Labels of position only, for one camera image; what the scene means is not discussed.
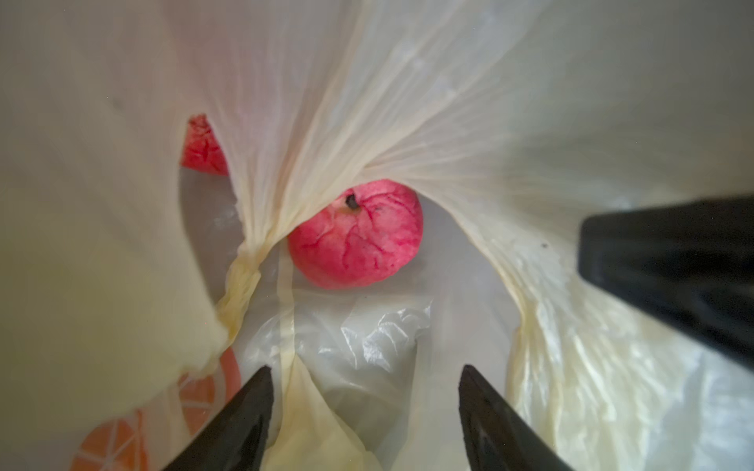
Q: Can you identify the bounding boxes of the red ball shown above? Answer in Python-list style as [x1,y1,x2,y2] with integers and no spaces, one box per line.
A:
[288,180,423,290]

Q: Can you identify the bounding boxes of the yellow knotted plastic bag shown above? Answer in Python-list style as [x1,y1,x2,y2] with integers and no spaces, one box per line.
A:
[1,1,753,470]

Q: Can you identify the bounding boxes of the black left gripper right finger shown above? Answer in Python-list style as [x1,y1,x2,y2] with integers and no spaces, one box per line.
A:
[459,365,571,471]

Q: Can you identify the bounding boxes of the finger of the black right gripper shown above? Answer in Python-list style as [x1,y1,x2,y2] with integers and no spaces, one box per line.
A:
[577,195,753,369]

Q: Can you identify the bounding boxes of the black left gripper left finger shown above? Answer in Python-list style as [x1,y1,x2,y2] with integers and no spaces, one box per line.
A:
[165,366,274,471]

